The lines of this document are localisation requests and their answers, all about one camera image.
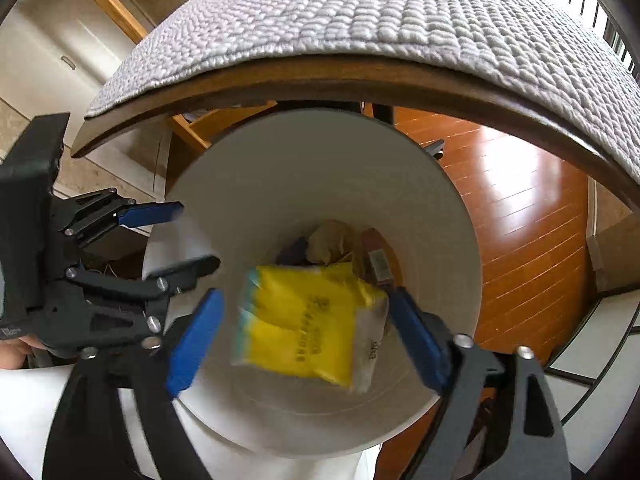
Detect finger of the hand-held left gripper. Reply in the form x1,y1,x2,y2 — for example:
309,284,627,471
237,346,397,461
42,255,222,361
50,187,185,248

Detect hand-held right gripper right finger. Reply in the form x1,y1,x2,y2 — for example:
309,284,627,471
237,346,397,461
387,287,573,480

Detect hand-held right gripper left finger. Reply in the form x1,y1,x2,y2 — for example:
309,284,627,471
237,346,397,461
41,287,226,480

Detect yellow packet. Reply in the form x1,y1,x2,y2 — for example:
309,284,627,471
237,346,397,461
230,264,390,393

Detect beige bandage roll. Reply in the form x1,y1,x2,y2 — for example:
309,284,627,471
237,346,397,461
306,220,358,266

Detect white trash bin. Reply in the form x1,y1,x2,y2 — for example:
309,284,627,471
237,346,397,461
142,107,483,480

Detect person's left hand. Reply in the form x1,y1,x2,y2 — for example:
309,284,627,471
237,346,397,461
0,335,48,372

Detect lavender quilted blanket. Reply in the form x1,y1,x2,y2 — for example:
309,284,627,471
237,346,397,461
84,0,640,186

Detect dark window railing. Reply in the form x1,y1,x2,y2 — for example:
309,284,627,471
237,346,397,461
545,0,640,76

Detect black metal chair frame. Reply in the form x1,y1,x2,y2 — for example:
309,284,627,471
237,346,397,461
545,290,640,431

